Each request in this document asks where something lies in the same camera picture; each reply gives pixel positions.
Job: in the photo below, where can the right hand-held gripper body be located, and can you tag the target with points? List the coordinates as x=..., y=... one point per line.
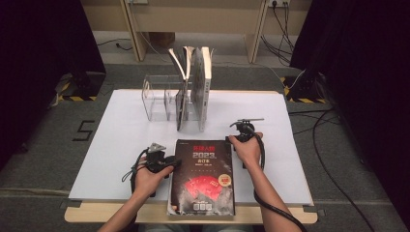
x=245, y=132

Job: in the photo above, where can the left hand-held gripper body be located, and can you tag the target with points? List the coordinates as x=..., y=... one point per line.
x=156, y=161

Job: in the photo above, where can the black book with red print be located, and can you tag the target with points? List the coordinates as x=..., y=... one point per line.
x=199, y=170

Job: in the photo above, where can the purple magazine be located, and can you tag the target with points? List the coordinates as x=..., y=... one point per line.
x=181, y=109

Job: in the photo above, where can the clear acrylic book rack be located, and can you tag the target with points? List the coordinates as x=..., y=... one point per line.
x=154, y=106

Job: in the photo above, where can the thick white book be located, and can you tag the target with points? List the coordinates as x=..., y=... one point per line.
x=201, y=83

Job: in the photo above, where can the person's right hand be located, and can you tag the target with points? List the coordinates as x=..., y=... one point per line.
x=249, y=153

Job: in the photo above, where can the person's left hand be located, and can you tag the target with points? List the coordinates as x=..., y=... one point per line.
x=148, y=183

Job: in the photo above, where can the white table mat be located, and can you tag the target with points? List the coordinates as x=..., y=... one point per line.
x=112, y=145

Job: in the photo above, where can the stand base with hazard tape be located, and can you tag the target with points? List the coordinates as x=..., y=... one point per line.
x=93, y=83
x=306, y=87

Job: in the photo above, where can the dark grey tape strip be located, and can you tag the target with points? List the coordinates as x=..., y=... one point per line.
x=69, y=203
x=314, y=211

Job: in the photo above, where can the brown cardboard box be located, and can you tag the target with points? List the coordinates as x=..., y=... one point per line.
x=162, y=38

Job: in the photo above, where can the beige wooden bench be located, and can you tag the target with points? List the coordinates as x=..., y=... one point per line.
x=193, y=19

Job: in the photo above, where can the black curtain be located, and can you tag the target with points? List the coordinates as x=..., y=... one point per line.
x=370, y=48
x=38, y=48

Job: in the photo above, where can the white wall socket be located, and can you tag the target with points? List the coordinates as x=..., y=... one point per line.
x=278, y=2

